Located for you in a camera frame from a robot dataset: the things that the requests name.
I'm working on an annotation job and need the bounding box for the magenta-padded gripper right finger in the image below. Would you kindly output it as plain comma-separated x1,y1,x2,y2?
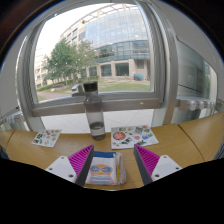
133,144,184,186

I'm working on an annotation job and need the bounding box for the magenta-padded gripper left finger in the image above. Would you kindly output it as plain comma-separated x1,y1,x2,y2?
44,144,95,187

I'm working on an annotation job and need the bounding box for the white cartoon-print towel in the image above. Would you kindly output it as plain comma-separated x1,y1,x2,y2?
84,150,128,186

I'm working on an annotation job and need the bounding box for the sticker sheet with green stickers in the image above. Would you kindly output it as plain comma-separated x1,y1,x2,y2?
31,128,63,148

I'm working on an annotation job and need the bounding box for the sticker sheet with red circle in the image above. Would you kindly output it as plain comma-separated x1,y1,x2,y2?
110,124,160,150

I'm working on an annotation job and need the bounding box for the clear water bottle black cap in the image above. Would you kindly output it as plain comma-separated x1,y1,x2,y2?
82,80,107,141

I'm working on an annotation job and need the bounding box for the green tree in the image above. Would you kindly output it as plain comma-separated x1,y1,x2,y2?
42,38,98,88

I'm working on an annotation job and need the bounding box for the curved glass-fronted building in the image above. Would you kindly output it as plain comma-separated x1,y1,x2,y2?
59,3,151,81

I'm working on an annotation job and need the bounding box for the white wall trunking with sockets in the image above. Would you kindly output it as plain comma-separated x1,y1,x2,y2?
0,106,26,131
175,95,224,113

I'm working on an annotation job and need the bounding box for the grey window frame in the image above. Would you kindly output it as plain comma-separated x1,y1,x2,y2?
16,0,181,133

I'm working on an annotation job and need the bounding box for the grey window handle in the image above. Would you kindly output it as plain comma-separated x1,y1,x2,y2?
70,83,86,98

